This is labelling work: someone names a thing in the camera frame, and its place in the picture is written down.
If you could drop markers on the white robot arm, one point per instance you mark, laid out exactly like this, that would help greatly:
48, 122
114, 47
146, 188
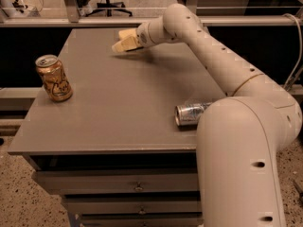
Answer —
238, 136

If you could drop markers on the gold soda can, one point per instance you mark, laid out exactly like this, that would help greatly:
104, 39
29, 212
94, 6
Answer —
51, 71

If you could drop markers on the metal railing frame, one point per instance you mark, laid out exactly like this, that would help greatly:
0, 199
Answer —
33, 13

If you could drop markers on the grey drawer cabinet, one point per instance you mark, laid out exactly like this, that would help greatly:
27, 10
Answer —
113, 151

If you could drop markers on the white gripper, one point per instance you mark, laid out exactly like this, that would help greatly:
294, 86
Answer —
142, 35

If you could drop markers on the silver crushed can lying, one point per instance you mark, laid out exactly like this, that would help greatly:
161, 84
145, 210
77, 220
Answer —
189, 114

